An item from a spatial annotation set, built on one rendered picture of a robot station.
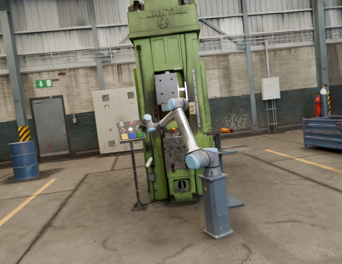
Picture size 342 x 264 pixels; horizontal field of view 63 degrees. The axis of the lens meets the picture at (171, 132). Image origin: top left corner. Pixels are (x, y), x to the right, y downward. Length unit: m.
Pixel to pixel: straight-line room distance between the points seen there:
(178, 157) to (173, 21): 1.84
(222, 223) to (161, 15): 2.74
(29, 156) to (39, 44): 4.32
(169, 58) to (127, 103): 5.22
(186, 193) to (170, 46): 2.03
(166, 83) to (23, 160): 4.74
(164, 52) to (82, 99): 6.20
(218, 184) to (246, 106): 7.84
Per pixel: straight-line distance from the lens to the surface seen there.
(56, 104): 10.07
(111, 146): 9.16
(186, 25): 4.05
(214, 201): 2.81
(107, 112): 9.11
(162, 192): 4.13
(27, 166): 7.64
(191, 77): 3.96
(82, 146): 9.95
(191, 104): 3.92
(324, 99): 10.46
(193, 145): 2.67
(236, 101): 10.33
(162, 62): 4.00
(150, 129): 3.22
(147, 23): 4.08
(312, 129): 7.05
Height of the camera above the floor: 1.31
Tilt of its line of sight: 5 degrees down
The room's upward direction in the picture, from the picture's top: 7 degrees counter-clockwise
